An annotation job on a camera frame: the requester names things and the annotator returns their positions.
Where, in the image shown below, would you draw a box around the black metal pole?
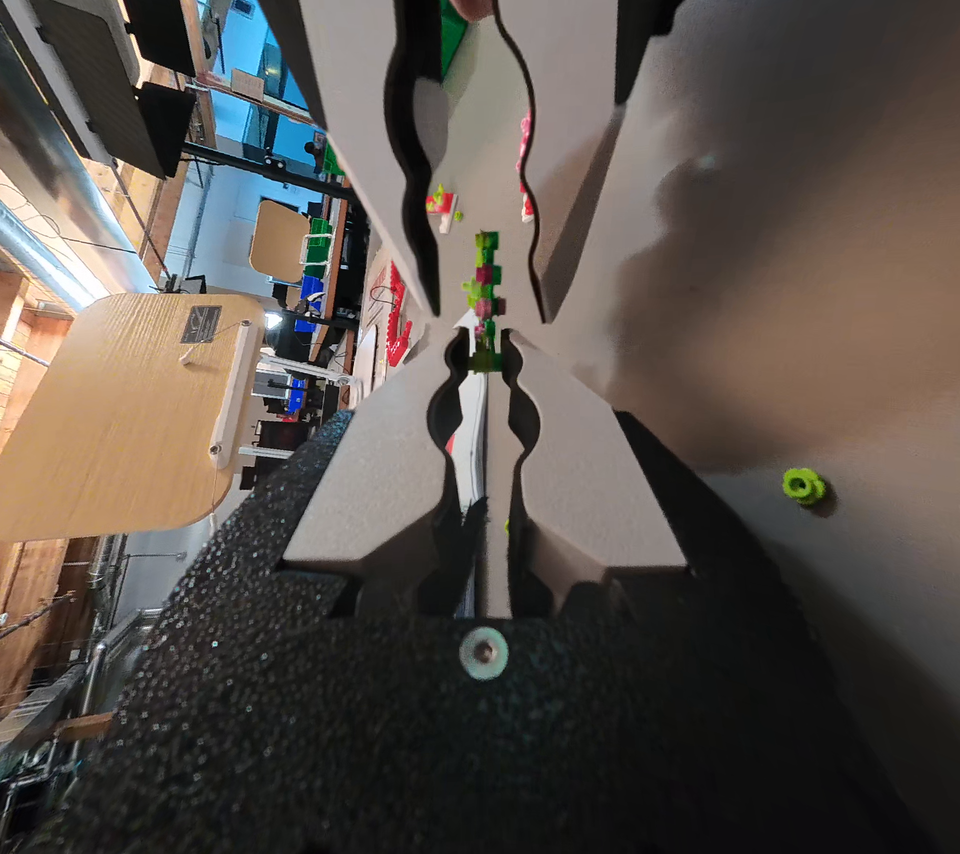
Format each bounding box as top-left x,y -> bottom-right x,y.
180,141 -> 358,204

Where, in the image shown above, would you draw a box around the lime round lego piece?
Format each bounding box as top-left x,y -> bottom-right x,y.
781,467 -> 828,507

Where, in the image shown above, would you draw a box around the lego instruction booklet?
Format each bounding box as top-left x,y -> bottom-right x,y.
351,254 -> 490,519

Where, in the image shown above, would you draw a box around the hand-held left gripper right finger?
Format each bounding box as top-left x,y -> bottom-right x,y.
498,327 -> 689,586

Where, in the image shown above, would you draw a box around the pink lego pieces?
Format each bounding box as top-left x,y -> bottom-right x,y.
515,110 -> 538,225

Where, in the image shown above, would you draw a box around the green storage bins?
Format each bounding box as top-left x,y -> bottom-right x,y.
302,215 -> 336,268

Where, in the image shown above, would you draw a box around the blue storage bins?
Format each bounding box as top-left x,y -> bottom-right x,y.
288,274 -> 325,334

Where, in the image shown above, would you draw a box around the green plastic bin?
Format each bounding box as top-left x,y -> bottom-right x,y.
438,0 -> 471,84

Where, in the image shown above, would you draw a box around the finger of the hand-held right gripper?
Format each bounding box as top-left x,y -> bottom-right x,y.
279,0 -> 451,318
489,0 -> 630,324

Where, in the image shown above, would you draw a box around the wooden chair with white frame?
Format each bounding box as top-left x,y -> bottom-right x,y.
0,293 -> 297,544

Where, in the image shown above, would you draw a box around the green and pink lego assembly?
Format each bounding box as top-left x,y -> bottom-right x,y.
463,230 -> 509,375

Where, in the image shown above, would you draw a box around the grey ceiling unit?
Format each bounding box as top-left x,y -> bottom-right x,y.
0,0 -> 201,181

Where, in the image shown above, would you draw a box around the silver ventilation duct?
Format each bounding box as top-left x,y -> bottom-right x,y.
0,29 -> 151,315

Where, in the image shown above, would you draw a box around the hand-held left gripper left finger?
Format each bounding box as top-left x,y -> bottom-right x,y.
282,327 -> 468,581

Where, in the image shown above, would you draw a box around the small wooden chair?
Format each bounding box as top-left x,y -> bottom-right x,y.
248,199 -> 311,284

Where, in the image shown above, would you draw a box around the small red lego cluster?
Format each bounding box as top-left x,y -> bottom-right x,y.
425,186 -> 460,235

